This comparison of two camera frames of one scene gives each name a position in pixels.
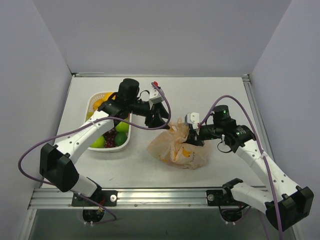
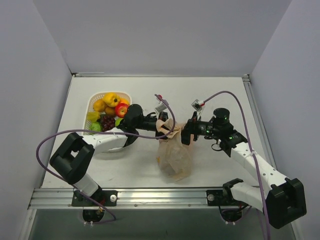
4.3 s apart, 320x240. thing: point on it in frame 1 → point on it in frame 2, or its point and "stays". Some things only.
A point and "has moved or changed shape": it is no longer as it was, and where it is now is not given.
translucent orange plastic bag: [169, 147] has moved or changed shape
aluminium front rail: [139, 199] stays
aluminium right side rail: [258, 120] stays
